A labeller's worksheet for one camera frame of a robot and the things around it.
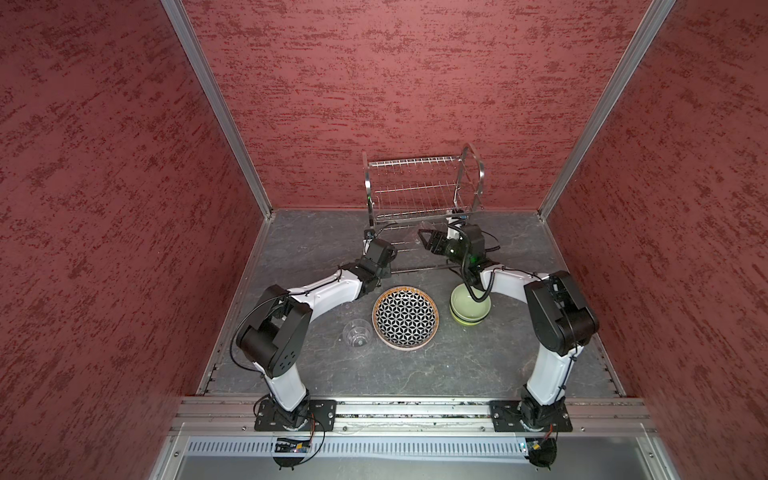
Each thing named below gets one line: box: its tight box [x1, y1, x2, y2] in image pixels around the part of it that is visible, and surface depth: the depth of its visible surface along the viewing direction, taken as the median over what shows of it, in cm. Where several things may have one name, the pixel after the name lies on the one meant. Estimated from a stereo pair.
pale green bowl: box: [449, 284, 492, 321], surface depth 86 cm
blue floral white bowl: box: [450, 304, 493, 323], surface depth 85 cm
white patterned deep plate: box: [372, 285, 440, 351], surface depth 91 cm
